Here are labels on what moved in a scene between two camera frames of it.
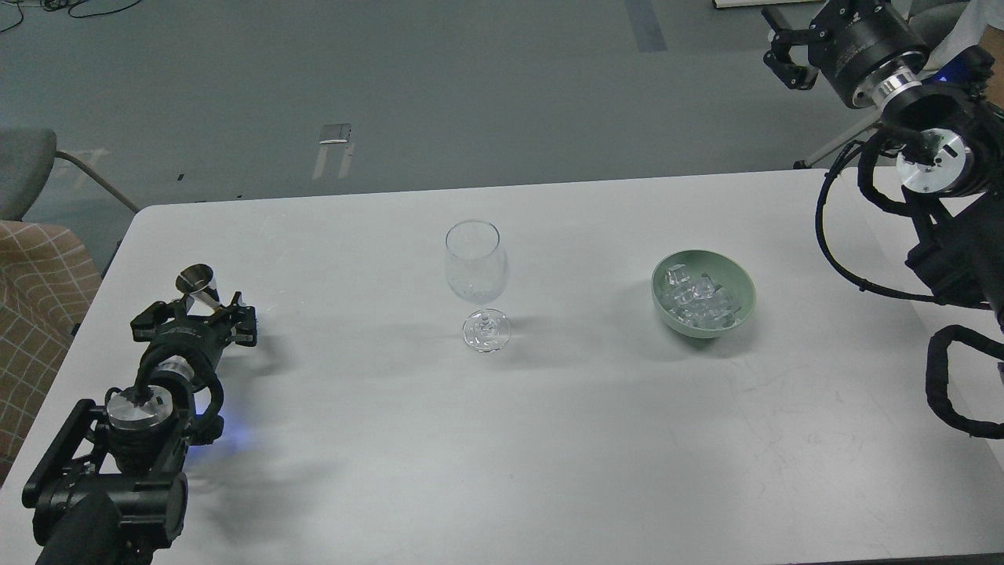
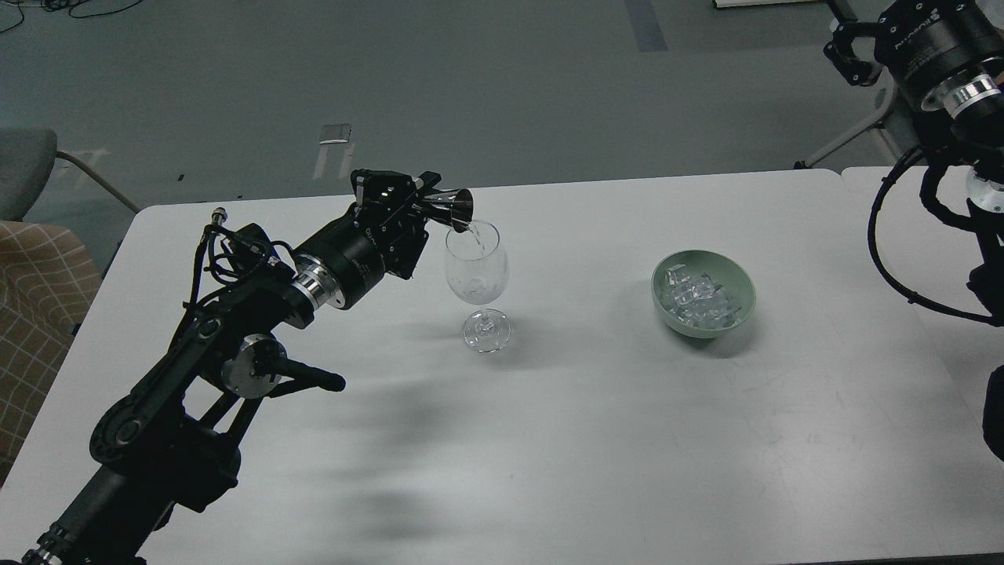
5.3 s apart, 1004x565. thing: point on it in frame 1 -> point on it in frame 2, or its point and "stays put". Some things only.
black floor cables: [51, 5] stays put
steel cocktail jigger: [198, 281] -> [452, 205]
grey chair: [27, 158] stays put
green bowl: [703, 293] stays put
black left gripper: [199, 340] -> [376, 235]
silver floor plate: [336, 133] stays put
